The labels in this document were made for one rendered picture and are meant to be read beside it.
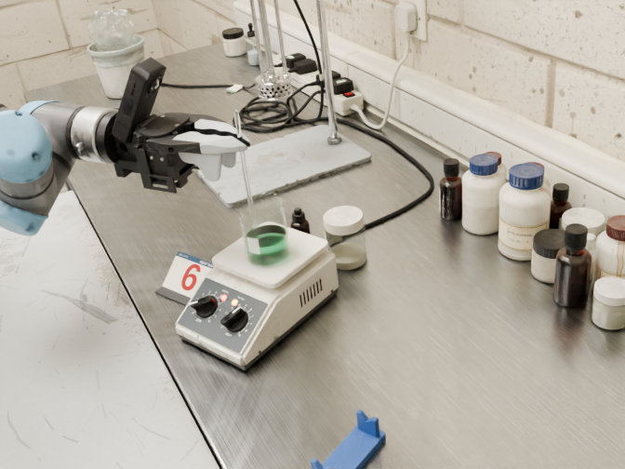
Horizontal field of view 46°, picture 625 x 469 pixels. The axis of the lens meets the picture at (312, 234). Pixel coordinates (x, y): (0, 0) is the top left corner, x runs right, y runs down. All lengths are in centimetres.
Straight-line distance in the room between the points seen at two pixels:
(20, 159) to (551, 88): 78
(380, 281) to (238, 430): 32
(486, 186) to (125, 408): 59
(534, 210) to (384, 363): 31
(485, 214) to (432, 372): 32
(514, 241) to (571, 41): 30
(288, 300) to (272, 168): 49
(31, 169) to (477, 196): 62
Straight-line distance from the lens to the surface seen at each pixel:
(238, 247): 102
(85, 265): 124
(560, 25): 117
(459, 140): 136
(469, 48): 135
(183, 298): 109
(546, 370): 93
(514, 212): 106
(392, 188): 130
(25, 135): 90
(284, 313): 96
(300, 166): 139
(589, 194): 114
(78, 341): 108
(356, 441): 83
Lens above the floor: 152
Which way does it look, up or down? 31 degrees down
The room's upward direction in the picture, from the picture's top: 7 degrees counter-clockwise
